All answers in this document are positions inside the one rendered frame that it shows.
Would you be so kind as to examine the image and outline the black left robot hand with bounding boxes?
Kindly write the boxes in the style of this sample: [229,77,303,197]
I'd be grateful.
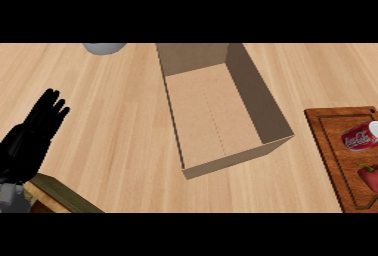
[0,88,73,185]

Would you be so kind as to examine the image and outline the olive and wooden box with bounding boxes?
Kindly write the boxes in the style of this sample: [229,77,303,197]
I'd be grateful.
[23,172,105,214]

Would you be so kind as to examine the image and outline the open brown cardboard box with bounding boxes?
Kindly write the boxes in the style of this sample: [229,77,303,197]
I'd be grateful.
[156,43,297,181]

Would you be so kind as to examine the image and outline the brown wooden cutting board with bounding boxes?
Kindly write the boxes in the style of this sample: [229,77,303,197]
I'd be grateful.
[303,105,378,214]

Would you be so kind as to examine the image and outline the red soda can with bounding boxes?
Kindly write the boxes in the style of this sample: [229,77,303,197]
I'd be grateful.
[340,120,378,153]

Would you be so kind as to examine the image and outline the grey round bowl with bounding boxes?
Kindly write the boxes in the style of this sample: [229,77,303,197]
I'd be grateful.
[82,43,127,56]

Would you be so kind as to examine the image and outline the red bell pepper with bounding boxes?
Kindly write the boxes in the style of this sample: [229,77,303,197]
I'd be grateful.
[356,163,378,194]

